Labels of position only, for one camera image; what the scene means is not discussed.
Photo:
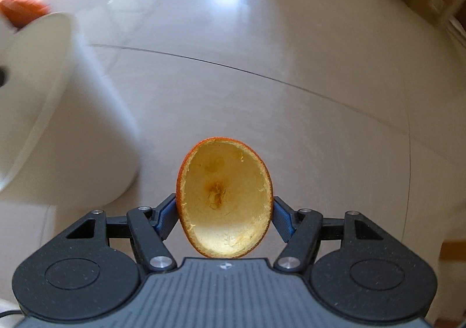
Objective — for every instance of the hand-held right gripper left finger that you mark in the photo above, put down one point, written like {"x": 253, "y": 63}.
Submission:
{"x": 165, "y": 218}

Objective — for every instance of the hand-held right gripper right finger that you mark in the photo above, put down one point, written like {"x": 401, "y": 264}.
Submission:
{"x": 284, "y": 220}

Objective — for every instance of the hollow orange peel half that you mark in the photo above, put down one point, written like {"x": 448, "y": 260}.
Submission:
{"x": 225, "y": 197}

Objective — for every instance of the white trash bin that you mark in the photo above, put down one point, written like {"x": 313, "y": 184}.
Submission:
{"x": 72, "y": 131}

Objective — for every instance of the wooden chair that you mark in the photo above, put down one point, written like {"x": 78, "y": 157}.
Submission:
{"x": 453, "y": 251}

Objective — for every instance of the orange woven bag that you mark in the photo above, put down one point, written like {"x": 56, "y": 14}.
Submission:
{"x": 22, "y": 7}

